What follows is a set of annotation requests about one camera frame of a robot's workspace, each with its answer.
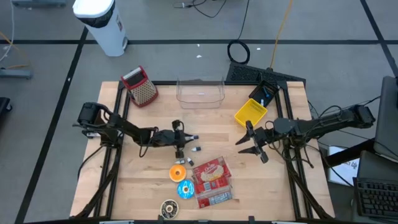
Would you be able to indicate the grey laptop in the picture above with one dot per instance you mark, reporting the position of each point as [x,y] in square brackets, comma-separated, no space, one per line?
[387,124]

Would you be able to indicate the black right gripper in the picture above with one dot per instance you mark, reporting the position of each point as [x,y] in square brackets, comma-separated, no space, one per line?
[264,137]

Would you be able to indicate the clear plastic bin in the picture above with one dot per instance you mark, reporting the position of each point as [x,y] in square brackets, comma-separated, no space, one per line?
[200,93]

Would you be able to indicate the chocolate glazed donut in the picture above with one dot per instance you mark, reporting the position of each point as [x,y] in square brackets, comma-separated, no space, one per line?
[164,209]

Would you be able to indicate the blue glazed donut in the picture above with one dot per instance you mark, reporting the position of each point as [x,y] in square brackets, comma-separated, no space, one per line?
[181,190]

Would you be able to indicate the red steel box grater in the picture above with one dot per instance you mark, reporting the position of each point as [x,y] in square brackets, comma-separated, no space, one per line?
[141,90]

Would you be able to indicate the grey stand foot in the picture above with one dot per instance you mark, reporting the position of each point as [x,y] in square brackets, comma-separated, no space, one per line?
[15,73]
[38,3]

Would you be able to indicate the red packet with barcodes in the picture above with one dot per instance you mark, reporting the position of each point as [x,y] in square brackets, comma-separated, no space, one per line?
[214,199]

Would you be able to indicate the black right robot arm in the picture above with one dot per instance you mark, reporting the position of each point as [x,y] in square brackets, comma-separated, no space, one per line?
[326,124]

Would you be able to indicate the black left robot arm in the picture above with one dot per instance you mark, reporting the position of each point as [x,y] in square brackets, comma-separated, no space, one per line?
[124,126]

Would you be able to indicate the orange glazed donut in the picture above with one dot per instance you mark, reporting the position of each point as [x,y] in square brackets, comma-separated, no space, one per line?
[173,173]

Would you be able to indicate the red popcorn packet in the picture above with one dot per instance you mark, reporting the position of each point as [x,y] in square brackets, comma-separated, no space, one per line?
[214,186]

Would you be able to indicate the red popcorn bag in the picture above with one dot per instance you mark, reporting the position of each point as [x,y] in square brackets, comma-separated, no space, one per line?
[211,170]

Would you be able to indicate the black keyboard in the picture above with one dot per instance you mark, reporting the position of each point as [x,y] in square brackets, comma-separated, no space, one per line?
[377,197]

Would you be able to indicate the white trash can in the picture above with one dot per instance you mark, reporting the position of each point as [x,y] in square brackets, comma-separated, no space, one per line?
[104,28]

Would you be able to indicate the yellow plastic basket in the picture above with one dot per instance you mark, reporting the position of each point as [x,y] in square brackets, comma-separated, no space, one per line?
[251,112]

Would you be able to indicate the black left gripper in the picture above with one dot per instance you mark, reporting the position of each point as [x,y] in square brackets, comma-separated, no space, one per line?
[168,138]

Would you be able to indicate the white paper sheet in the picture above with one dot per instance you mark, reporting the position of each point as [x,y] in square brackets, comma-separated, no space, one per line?
[345,171]

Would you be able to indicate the blue marker pen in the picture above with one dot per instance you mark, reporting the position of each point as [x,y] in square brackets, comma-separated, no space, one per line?
[266,91]

